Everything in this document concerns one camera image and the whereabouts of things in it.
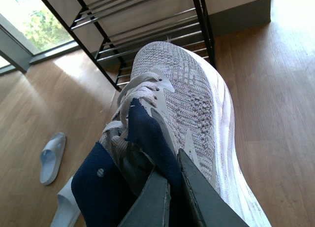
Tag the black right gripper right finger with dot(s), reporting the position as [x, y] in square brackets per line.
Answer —
[208, 209]

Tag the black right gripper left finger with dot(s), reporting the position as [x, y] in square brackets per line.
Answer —
[151, 208]

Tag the grey knit sneaker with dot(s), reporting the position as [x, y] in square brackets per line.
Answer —
[174, 100]

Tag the black metal shoe rack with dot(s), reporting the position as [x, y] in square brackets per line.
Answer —
[111, 32]

